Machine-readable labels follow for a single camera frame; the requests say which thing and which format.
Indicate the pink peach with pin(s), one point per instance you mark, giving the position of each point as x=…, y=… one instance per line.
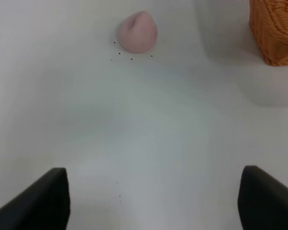
x=138, y=33

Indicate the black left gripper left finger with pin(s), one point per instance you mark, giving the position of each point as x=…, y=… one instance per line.
x=44, y=205

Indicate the orange wicker basket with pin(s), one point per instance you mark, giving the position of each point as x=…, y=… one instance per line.
x=269, y=26

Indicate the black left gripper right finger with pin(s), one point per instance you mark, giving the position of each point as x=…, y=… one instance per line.
x=262, y=201

